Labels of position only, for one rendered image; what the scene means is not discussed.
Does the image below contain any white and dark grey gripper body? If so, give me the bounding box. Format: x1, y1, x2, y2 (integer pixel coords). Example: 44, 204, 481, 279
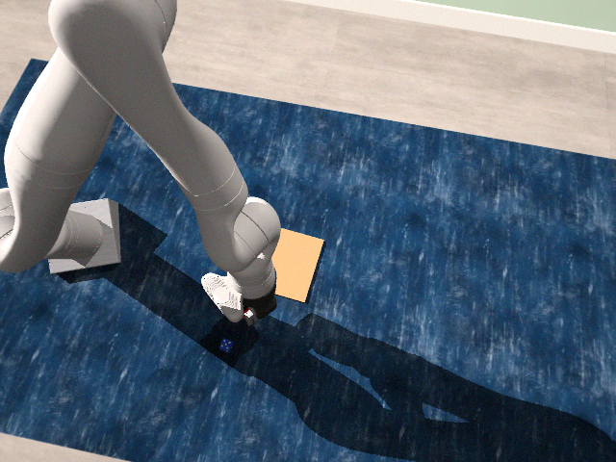
201, 263, 277, 322

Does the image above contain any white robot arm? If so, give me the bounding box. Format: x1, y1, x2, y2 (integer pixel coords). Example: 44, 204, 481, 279
0, 0, 281, 288

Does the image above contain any blue die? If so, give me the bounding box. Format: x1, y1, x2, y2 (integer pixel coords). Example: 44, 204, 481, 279
219, 338, 234, 353

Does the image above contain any tan square mat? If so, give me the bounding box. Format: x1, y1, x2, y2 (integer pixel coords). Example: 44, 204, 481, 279
271, 228, 323, 303

